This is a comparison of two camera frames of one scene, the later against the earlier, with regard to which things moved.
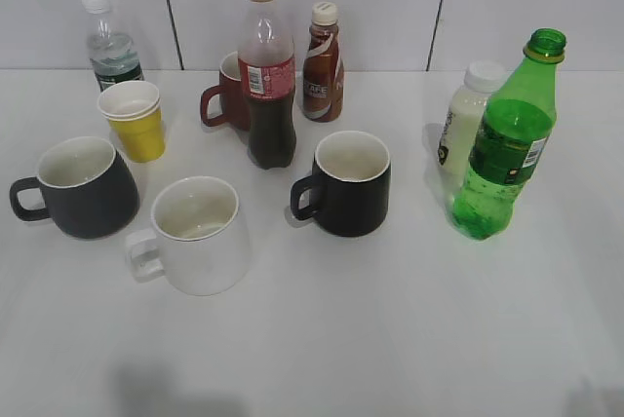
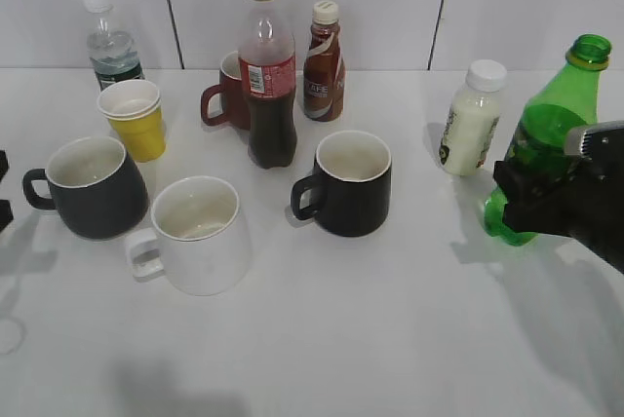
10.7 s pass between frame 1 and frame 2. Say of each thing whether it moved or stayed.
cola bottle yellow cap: stayed
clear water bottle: stayed
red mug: stayed
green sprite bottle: moved
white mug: stayed
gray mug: moved
